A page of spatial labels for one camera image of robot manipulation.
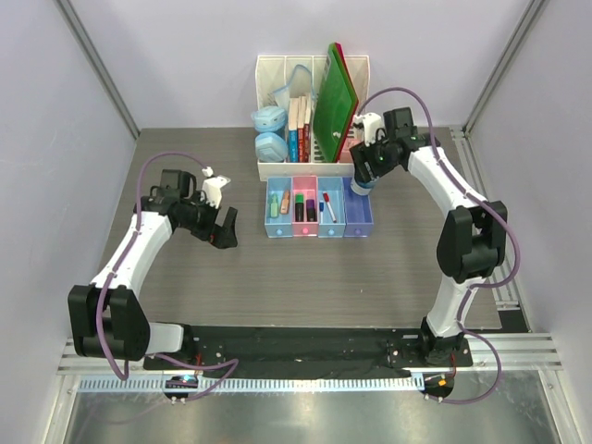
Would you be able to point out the white file organizer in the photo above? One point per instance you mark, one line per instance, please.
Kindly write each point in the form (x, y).
(272, 72)

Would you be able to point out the green folder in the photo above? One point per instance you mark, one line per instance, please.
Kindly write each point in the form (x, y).
(324, 109)

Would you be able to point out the blue washi tape roll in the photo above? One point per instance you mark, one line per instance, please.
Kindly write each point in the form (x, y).
(360, 188)

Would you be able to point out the white cable duct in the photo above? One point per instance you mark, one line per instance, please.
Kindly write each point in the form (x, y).
(170, 384)

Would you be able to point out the purple black highlighter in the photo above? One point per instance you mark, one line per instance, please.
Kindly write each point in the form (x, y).
(310, 209)

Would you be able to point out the red spine book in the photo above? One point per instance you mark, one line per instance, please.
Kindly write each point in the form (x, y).
(307, 128)
(300, 127)

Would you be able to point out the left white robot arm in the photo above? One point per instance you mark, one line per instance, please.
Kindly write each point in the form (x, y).
(106, 315)

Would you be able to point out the pink drawer bin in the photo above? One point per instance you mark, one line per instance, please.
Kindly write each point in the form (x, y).
(307, 185)

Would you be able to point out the blue spine book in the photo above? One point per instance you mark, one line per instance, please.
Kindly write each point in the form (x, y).
(293, 136)

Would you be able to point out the red capped white pen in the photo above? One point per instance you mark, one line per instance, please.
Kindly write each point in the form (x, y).
(329, 207)

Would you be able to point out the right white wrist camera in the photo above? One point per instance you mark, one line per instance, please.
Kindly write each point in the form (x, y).
(369, 128)

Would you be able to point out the lower blue tape dispenser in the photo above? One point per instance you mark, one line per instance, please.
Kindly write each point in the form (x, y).
(270, 148)

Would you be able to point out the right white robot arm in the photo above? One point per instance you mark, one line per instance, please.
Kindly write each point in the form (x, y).
(472, 241)

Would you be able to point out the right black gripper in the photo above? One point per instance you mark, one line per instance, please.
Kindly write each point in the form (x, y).
(362, 154)

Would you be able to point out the blue tape dispenser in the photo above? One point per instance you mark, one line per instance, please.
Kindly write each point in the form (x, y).
(270, 118)
(270, 148)

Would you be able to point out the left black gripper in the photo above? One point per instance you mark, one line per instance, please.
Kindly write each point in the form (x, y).
(224, 235)

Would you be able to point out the light green mini highlighter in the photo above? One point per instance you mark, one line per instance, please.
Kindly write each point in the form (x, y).
(274, 206)

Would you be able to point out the pink eraser box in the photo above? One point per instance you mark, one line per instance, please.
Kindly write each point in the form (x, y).
(345, 156)

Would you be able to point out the upper blue tape dispenser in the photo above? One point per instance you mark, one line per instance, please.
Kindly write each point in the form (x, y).
(270, 118)

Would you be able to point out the orange mini highlighter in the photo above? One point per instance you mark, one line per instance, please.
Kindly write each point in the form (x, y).
(285, 203)

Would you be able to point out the green black highlighter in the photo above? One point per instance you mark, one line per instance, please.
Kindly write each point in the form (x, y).
(299, 207)

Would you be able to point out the purple drawer bin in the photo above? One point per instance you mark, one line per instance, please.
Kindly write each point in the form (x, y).
(358, 213)

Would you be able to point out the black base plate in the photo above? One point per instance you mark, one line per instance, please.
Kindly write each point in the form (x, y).
(324, 353)

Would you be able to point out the blue drawer bin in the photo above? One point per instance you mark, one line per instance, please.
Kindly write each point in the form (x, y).
(334, 187)
(280, 227)

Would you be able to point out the red folder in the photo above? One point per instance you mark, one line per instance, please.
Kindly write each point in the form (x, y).
(345, 103)

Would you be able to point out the blue clear pouch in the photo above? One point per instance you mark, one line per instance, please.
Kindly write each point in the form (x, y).
(299, 83)

